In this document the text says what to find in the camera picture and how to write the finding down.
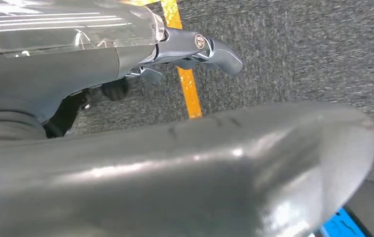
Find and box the blue panel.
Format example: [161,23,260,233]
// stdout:
[319,207,368,237]

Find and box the yellow floor tape square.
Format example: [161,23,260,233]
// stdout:
[121,0,203,119]

